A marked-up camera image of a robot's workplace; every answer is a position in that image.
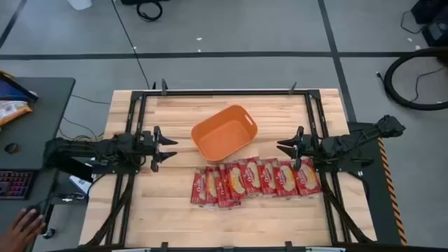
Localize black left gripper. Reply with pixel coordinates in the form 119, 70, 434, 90
139, 125, 179, 173

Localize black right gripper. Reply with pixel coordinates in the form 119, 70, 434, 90
276, 125, 316, 172

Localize orange plastic basket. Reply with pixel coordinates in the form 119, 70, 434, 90
190, 104, 259, 163

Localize yellow black hazard tape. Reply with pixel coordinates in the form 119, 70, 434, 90
377, 137, 409, 246

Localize black desk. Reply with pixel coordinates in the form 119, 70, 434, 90
0, 76, 76, 252

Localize backlit computer keyboard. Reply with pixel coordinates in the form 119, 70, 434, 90
0, 169, 35, 201

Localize orange snack bag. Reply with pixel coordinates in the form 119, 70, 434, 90
0, 100, 34, 127

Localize dark tablet screen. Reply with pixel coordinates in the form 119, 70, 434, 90
0, 71, 39, 103

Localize person's hand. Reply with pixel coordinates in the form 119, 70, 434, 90
0, 208, 47, 252

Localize white plastic container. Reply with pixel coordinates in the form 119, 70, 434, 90
66, 0, 93, 11

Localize black equipment box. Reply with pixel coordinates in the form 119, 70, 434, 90
410, 0, 448, 48

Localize black metal table frame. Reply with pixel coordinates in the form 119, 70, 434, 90
83, 88, 377, 246

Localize thin black cable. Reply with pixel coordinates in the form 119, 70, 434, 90
69, 93, 112, 106
400, 9, 426, 35
376, 65, 448, 103

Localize long black floor cable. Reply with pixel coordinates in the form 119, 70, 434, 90
111, 0, 152, 90

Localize thick black hose loop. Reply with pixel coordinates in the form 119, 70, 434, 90
383, 46, 448, 112

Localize coiled black cable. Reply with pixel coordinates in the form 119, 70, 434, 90
136, 0, 164, 23

